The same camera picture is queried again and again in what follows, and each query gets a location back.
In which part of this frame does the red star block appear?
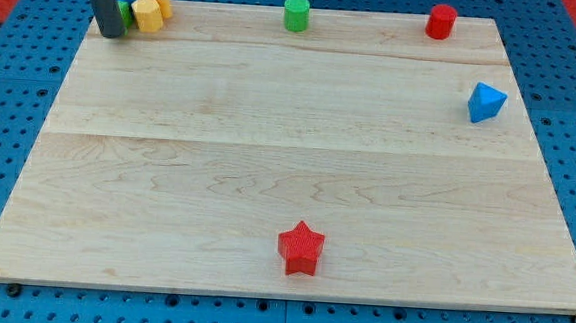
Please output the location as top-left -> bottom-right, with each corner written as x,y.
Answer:
277,220 -> 326,276

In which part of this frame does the light wooden board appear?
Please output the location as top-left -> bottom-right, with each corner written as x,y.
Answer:
0,2 -> 576,314

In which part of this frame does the green cylinder block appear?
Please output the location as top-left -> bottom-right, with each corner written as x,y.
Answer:
283,0 -> 311,33

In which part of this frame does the blue triangle block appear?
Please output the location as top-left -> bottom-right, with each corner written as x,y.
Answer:
468,82 -> 507,123

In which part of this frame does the yellow hexagon block front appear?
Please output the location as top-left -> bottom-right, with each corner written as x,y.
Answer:
131,0 -> 164,33

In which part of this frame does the red cylinder block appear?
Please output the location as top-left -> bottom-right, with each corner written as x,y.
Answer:
425,4 -> 458,40

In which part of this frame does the green block behind rod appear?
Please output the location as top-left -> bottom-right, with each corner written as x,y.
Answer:
117,1 -> 134,29

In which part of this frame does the black cylindrical pointer rod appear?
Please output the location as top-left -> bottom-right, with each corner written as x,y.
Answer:
89,0 -> 126,39

